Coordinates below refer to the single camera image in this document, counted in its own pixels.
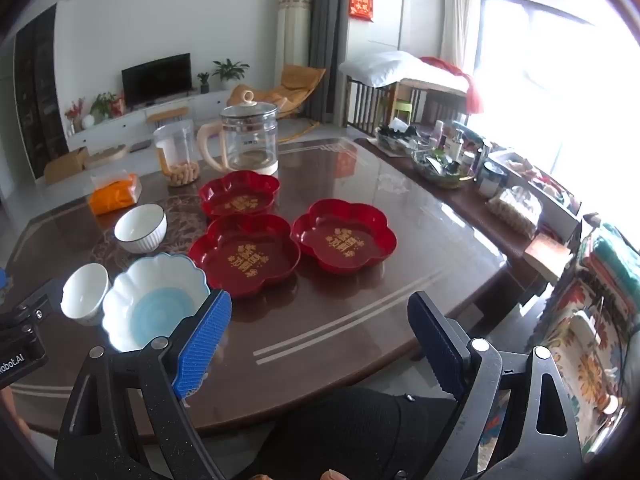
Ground black wall cabinet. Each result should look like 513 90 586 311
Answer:
12 4 71 181

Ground red flowers in vase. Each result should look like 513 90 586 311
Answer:
64 98 87 134

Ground white pump bottle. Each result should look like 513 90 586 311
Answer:
446 129 467 162

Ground wooden railed bed frame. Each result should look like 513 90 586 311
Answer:
344 74 472 137

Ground orange tissue pack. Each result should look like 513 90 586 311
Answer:
88 172 144 216

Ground woven basket with toiletries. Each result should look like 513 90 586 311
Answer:
411 149 477 190

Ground red wall hanging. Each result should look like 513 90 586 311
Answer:
348 0 376 24

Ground clear plastic jar with snacks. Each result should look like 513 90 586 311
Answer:
152 120 202 188

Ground round lidded jar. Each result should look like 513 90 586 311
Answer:
476 162 508 199

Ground white ribbed bowl dark rim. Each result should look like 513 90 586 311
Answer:
114 204 168 254

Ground red cloth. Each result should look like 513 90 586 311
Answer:
419 56 485 115

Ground leafy plant with red wrap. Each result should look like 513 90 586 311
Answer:
90 91 124 122

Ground floral cushioned chair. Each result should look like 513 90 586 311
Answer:
477 212 640 463

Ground flat screen television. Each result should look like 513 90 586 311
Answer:
121 52 193 107

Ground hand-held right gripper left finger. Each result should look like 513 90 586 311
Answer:
54 288 233 480

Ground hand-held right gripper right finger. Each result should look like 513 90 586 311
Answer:
406 290 586 480

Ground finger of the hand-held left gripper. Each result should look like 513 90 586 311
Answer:
0 284 54 332

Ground cardboard box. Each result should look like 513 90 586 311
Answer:
43 146 91 185

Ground white pillow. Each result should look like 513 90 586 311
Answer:
338 51 473 94

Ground orange rocking chair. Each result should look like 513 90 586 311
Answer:
227 64 327 144

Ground brown book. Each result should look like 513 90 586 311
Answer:
522 232 574 282

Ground glass kettle with cream handle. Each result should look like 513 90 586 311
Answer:
196 90 281 177

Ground person's black clothing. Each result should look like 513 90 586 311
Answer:
235 386 463 480

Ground large green potted plant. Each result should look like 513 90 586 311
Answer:
212 58 250 92

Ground white tower air conditioner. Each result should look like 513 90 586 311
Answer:
277 0 314 112

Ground white curtain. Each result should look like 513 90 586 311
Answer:
442 0 482 87

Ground red flower-shaped plate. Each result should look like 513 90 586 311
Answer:
290 199 397 276
188 213 301 300
198 170 281 219

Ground small plain white bowl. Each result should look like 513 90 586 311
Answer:
60 263 111 327

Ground grey curtain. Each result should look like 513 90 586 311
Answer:
299 0 354 127

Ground clear bag of snacks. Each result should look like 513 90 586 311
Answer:
487 185 544 239

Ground white television cabinet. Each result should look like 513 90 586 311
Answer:
65 91 232 150

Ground white storage box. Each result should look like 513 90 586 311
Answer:
489 149 584 242

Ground dark tray with clutter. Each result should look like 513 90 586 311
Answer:
375 119 427 157

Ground scalloped white and blue bowl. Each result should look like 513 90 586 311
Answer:
101 253 212 353

